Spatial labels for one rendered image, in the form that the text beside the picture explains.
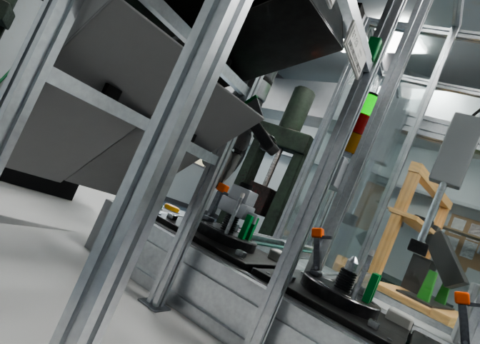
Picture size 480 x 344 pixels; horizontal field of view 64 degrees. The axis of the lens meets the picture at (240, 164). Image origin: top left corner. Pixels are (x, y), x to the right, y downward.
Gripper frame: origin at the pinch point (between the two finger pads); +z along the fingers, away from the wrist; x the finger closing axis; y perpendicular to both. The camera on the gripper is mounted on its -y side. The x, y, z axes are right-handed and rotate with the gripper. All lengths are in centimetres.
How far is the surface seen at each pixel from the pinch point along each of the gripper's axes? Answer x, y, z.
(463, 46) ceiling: -376, 8, -247
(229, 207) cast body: 2.2, -6.0, 3.6
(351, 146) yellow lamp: -16.7, -19.0, -20.3
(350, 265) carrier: 1.0, -31.8, 3.7
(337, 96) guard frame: -81, 13, -54
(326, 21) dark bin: 30.2, -23.3, -23.7
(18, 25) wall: -312, 746, -118
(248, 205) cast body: 1.4, -9.3, 1.8
